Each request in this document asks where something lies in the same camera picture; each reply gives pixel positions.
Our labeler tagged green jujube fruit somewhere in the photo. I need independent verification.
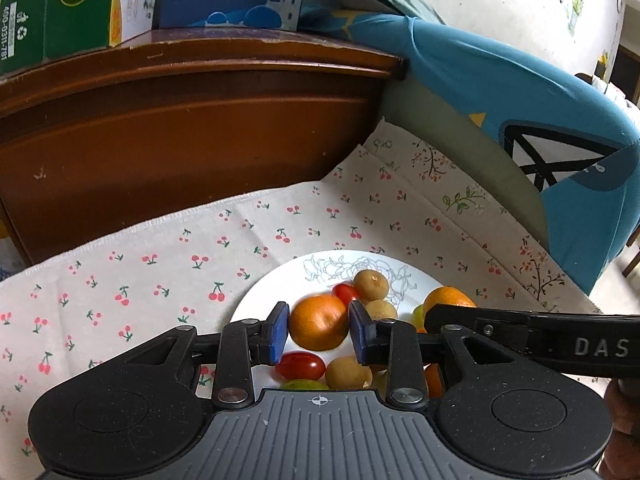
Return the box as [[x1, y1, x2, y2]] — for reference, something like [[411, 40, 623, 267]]
[[280, 379, 329, 391], [411, 304, 425, 333]]

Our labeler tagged mandarin orange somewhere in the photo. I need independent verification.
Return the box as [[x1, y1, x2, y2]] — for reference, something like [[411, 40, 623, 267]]
[[422, 286, 476, 318], [288, 294, 348, 351], [424, 363, 445, 399]]

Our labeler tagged red cherry tomato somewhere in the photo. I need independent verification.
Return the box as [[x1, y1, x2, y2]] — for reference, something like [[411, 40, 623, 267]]
[[332, 283, 359, 308], [276, 351, 326, 380]]

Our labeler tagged person's hand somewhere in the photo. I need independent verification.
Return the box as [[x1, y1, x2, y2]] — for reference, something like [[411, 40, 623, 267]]
[[599, 379, 640, 480]]

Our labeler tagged white oval plate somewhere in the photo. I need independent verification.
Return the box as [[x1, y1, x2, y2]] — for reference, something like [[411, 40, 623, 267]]
[[232, 250, 475, 393]]

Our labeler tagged cherry print tablecloth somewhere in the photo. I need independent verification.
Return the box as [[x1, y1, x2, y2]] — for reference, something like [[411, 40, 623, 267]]
[[1, 122, 594, 479]]

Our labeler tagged brown wooden cabinet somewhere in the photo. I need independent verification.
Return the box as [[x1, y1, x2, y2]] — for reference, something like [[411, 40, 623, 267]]
[[1, 28, 406, 264]]

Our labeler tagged blue patterned cushion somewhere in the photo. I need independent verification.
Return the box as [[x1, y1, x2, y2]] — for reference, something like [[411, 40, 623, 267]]
[[299, 8, 639, 292]]

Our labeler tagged green carton box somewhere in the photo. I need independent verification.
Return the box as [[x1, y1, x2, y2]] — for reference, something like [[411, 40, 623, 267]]
[[0, 0, 164, 76]]

